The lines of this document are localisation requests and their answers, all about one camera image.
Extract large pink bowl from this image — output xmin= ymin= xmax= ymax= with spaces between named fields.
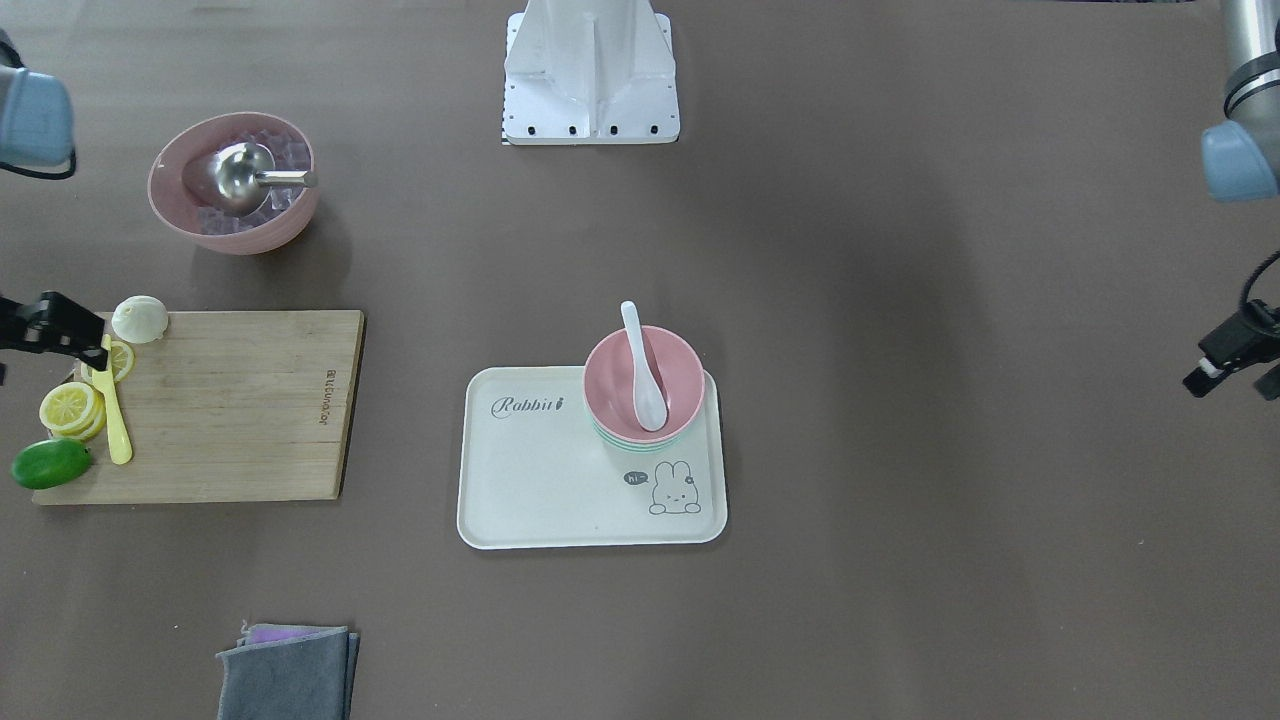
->
xmin=147 ymin=111 xmax=320 ymax=255

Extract metal ice scoop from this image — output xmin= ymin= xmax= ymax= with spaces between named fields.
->
xmin=206 ymin=142 xmax=317 ymax=217

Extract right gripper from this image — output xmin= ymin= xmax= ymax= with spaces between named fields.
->
xmin=1 ymin=291 xmax=109 ymax=372

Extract green lime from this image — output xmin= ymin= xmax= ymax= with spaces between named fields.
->
xmin=10 ymin=438 xmax=92 ymax=489

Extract folded grey cloth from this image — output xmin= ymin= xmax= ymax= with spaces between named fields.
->
xmin=218 ymin=623 xmax=361 ymax=719

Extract white garlic half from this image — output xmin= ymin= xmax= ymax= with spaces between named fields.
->
xmin=111 ymin=295 xmax=169 ymax=345

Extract lemon slices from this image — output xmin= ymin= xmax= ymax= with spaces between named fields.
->
xmin=38 ymin=363 xmax=106 ymax=442

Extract wooden cutting board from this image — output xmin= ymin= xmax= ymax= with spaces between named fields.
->
xmin=32 ymin=309 xmax=365 ymax=506

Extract cream rabbit tray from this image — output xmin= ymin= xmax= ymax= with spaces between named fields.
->
xmin=456 ymin=366 xmax=730 ymax=550

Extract yellow plastic knife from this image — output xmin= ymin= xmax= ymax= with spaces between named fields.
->
xmin=91 ymin=334 xmax=133 ymax=465

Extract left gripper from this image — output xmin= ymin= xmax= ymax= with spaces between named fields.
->
xmin=1183 ymin=300 xmax=1279 ymax=400

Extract white ceramic spoon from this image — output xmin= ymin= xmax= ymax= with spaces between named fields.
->
xmin=620 ymin=300 xmax=668 ymax=433

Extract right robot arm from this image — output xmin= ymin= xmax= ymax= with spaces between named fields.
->
xmin=1 ymin=32 xmax=110 ymax=370

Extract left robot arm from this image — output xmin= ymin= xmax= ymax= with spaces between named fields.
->
xmin=1183 ymin=1 xmax=1279 ymax=401

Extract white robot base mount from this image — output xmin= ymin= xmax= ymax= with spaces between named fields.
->
xmin=500 ymin=1 xmax=681 ymax=146

